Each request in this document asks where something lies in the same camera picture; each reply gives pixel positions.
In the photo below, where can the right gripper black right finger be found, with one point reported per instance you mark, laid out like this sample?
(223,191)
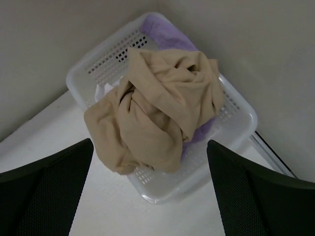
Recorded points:
(256,201)

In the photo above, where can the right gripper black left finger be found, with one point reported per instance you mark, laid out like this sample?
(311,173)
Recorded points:
(41,198)

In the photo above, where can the beige t shirt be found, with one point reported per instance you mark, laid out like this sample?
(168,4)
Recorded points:
(157,106)

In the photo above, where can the white plastic basket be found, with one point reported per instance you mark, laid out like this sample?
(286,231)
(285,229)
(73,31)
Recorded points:
(233,125)

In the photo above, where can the white crumpled cloth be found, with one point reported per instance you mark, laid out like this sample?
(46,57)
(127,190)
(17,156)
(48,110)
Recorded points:
(101,91)

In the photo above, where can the purple t shirt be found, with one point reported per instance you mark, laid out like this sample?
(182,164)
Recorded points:
(167,36)

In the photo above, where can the aluminium table edge rail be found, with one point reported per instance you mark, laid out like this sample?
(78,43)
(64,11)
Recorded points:
(270,156)

